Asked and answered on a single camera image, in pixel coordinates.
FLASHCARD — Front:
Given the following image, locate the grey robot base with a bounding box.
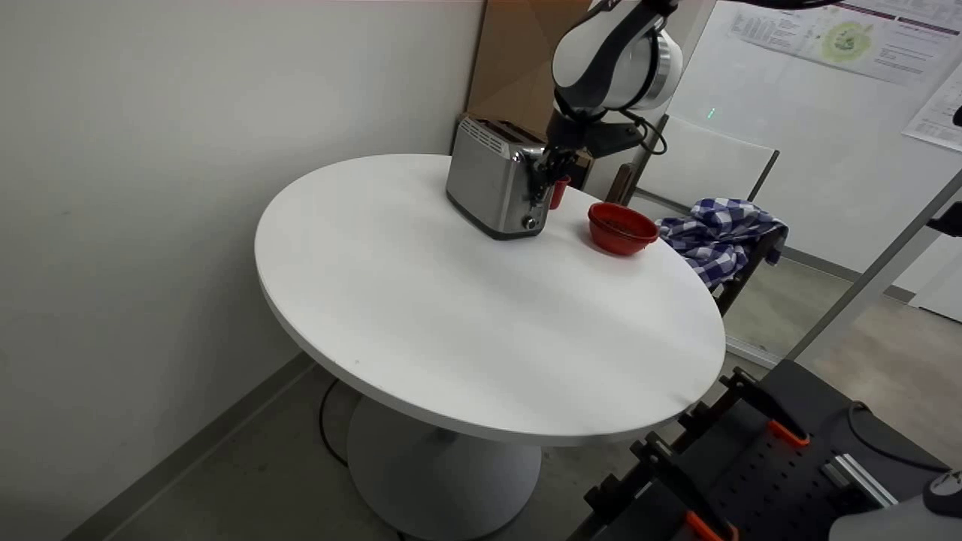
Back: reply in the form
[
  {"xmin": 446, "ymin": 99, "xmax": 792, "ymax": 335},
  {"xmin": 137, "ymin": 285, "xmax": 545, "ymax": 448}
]
[{"xmin": 828, "ymin": 467, "xmax": 962, "ymax": 541}]

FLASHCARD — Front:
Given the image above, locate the silver two-slot toaster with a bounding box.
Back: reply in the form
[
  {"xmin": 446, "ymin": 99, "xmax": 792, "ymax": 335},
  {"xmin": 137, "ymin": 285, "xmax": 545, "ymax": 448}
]
[{"xmin": 441, "ymin": 113, "xmax": 560, "ymax": 244}]

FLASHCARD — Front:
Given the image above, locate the black side stand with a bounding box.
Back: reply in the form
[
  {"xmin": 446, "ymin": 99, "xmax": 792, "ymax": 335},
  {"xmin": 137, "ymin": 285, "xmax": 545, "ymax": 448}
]
[{"xmin": 712, "ymin": 226, "xmax": 792, "ymax": 317}]

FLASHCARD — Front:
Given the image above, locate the brown cardboard sheet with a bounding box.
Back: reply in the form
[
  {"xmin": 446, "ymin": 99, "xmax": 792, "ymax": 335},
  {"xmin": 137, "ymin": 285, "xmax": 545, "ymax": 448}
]
[{"xmin": 463, "ymin": 0, "xmax": 603, "ymax": 161}]

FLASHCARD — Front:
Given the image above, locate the black clamp orange handle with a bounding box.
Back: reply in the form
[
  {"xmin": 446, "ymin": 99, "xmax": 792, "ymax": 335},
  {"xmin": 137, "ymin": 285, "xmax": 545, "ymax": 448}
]
[
  {"xmin": 718, "ymin": 367, "xmax": 814, "ymax": 455},
  {"xmin": 628, "ymin": 433, "xmax": 743, "ymax": 541}
]

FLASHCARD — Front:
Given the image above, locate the white round pedestal table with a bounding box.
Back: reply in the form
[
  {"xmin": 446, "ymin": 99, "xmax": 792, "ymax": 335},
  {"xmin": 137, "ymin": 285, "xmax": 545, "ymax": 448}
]
[{"xmin": 253, "ymin": 151, "xmax": 730, "ymax": 541}]

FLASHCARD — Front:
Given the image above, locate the black pole mount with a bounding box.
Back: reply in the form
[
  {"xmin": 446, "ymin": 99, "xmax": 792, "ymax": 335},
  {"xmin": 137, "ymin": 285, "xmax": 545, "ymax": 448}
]
[{"xmin": 926, "ymin": 197, "xmax": 962, "ymax": 240}]

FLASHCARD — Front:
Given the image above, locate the white panel board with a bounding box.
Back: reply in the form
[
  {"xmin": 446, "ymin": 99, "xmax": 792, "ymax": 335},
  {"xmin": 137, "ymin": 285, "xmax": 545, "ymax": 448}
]
[{"xmin": 635, "ymin": 112, "xmax": 782, "ymax": 215}]

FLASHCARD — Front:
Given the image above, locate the aluminium rail profile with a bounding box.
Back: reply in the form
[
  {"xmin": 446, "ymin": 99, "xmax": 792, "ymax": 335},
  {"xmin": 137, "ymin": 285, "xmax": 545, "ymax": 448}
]
[{"xmin": 822, "ymin": 450, "xmax": 901, "ymax": 512}]

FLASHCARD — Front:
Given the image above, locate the diagonal metal pole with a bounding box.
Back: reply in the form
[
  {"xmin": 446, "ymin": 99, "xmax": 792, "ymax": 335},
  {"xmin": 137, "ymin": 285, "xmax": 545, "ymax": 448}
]
[{"xmin": 786, "ymin": 165, "xmax": 962, "ymax": 367}]

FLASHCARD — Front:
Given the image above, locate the small wall paper sheet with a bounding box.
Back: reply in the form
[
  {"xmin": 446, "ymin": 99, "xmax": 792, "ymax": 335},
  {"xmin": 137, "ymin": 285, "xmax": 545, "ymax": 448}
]
[{"xmin": 900, "ymin": 60, "xmax": 962, "ymax": 155}]

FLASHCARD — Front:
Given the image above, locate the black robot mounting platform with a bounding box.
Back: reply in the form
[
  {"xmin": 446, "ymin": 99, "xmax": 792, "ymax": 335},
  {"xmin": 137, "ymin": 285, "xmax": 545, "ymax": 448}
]
[{"xmin": 567, "ymin": 358, "xmax": 955, "ymax": 541}]

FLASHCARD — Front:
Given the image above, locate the large wall poster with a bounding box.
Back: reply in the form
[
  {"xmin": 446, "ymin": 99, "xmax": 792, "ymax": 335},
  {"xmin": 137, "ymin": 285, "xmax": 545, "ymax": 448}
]
[{"xmin": 726, "ymin": 0, "xmax": 962, "ymax": 90}]

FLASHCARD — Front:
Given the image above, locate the black platform cable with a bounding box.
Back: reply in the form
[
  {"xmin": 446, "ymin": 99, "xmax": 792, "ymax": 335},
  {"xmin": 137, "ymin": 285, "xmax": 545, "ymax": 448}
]
[{"xmin": 845, "ymin": 400, "xmax": 954, "ymax": 473}]

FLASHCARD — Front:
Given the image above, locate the black floor cable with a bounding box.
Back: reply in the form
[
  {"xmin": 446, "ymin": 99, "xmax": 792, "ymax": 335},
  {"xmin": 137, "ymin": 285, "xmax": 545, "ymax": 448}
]
[{"xmin": 317, "ymin": 374, "xmax": 356, "ymax": 473}]

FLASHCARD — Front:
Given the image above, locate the blue white checkered cloth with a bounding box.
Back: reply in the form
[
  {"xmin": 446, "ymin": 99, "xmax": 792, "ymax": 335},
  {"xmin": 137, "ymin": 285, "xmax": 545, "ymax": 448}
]
[{"xmin": 658, "ymin": 195, "xmax": 792, "ymax": 294}]

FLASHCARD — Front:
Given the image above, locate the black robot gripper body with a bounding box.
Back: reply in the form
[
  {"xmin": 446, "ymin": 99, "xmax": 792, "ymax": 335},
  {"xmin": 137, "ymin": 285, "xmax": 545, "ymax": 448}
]
[{"xmin": 539, "ymin": 107, "xmax": 616, "ymax": 180}]

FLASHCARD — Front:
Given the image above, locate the red plastic bowl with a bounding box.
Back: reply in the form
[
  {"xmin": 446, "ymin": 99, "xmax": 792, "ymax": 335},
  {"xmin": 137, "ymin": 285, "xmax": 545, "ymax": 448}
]
[{"xmin": 587, "ymin": 197, "xmax": 664, "ymax": 261}]

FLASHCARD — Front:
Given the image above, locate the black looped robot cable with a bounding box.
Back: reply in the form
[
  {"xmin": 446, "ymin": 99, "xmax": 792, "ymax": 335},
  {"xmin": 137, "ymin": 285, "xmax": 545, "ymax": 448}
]
[{"xmin": 588, "ymin": 104, "xmax": 675, "ymax": 161}]

